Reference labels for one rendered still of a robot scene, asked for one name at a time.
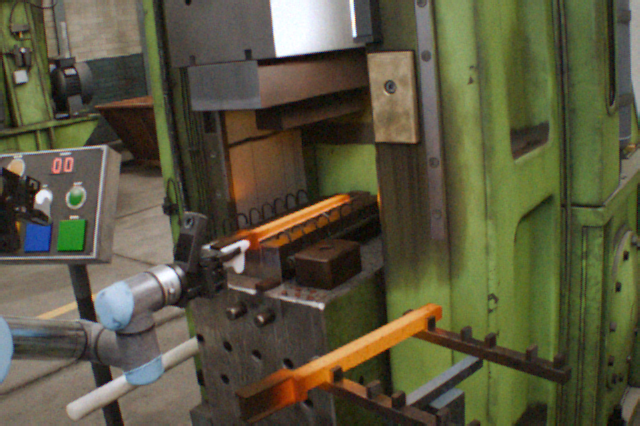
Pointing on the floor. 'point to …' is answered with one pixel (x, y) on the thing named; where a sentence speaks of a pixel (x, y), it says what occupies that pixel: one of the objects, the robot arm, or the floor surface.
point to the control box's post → (93, 322)
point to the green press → (39, 86)
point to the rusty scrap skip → (135, 128)
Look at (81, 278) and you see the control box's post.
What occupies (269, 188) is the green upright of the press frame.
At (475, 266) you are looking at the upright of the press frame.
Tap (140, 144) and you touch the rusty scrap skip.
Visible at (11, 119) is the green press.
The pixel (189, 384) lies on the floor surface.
